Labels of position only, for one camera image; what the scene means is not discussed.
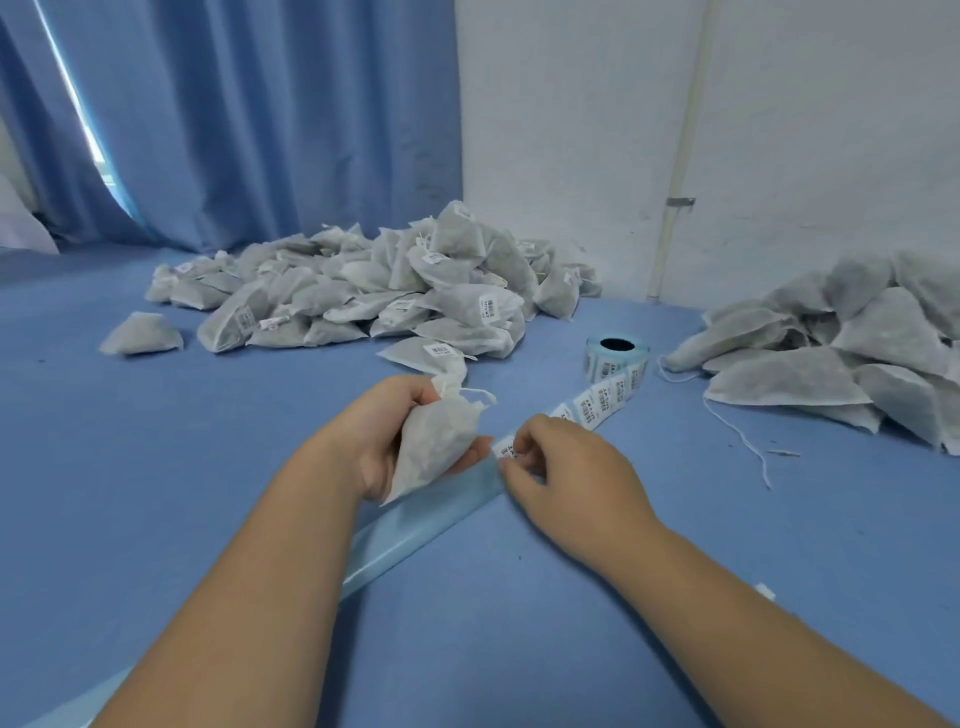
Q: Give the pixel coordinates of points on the pile of unlabelled herb bags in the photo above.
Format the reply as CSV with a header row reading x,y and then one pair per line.
x,y
840,353

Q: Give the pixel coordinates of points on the person's right hand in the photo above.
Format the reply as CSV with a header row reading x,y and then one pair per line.
x,y
578,488

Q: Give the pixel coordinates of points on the blue curtain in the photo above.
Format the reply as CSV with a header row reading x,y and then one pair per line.
x,y
255,105

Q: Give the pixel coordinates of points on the person's left hand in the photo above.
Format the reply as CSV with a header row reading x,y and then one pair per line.
x,y
360,443

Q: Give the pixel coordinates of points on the lone white pouch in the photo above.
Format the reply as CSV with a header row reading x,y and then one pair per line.
x,y
140,335

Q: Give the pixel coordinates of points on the white wall pipe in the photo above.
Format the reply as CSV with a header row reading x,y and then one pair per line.
x,y
683,135

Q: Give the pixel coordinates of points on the person's left forearm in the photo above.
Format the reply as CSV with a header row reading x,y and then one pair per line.
x,y
225,615

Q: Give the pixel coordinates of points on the grey pipe clamp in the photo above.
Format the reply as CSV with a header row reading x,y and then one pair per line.
x,y
680,201

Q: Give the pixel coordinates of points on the person's right forearm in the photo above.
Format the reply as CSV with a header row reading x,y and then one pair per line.
x,y
765,645

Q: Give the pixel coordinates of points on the pile of labelled herb bags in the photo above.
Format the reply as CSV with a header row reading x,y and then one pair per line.
x,y
375,285

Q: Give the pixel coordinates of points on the blue label roll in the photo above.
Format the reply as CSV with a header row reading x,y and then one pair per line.
x,y
615,363

